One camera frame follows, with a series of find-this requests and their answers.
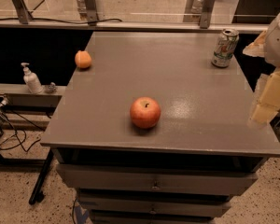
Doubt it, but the red apple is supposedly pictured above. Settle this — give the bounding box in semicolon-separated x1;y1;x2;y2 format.
130;97;161;129

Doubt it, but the grey drawer cabinet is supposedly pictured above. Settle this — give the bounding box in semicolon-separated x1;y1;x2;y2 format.
40;31;280;224

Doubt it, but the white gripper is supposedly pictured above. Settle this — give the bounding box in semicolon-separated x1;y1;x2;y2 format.
243;13;280;129

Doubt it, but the orange fruit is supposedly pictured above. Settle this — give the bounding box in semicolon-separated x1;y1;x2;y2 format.
75;50;91;69

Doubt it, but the black cable bundle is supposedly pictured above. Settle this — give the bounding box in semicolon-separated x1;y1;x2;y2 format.
0;91;54;152

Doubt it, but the right metal bracket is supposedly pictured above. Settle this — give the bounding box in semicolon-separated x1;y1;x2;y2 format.
200;0;215;29

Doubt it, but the middle grey drawer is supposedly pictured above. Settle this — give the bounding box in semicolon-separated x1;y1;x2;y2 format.
79;193;231;217

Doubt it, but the top grey drawer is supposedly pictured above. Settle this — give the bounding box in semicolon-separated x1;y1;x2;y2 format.
56;164;258;196

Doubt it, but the bottom grey drawer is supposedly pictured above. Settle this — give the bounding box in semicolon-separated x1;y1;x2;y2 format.
90;211;216;224

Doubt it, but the black cable on ledge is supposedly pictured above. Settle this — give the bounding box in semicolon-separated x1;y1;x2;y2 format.
0;16;123;26

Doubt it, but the small grey metal object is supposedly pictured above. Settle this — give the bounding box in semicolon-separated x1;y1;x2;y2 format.
45;82;57;93

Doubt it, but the metal bracket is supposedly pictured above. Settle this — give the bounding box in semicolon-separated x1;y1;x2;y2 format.
11;0;33;24
84;0;98;23
200;0;215;29

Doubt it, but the grey drawer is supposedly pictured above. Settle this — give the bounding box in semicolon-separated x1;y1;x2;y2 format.
56;164;258;196
90;211;216;224
79;193;231;217

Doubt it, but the green white soda can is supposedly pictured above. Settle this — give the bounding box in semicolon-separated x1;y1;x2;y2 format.
211;29;239;68

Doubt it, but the black table leg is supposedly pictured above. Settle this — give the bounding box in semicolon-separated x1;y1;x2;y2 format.
29;150;53;205

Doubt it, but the white pump bottle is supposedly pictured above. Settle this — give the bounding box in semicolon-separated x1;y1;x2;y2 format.
21;63;43;94

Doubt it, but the middle metal bracket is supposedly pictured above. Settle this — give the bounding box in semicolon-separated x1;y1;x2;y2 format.
84;0;98;23

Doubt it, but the left metal bracket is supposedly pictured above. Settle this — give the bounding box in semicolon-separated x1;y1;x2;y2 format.
11;0;33;24

